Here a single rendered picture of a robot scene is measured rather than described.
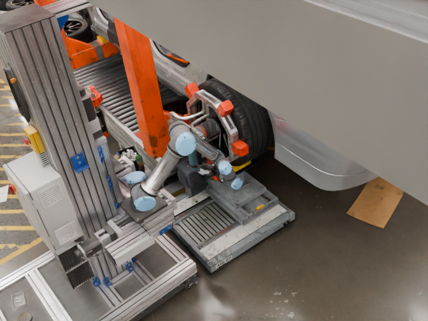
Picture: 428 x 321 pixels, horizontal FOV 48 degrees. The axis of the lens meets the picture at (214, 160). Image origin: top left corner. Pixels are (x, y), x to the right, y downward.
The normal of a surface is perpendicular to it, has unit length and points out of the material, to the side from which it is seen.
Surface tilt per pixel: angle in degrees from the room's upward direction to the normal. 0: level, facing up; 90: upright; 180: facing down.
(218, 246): 0
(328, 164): 92
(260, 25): 90
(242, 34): 90
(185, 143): 84
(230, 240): 0
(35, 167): 0
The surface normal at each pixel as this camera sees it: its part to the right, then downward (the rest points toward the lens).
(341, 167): -0.22, 0.72
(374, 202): -0.07, -0.77
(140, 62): 0.58, 0.47
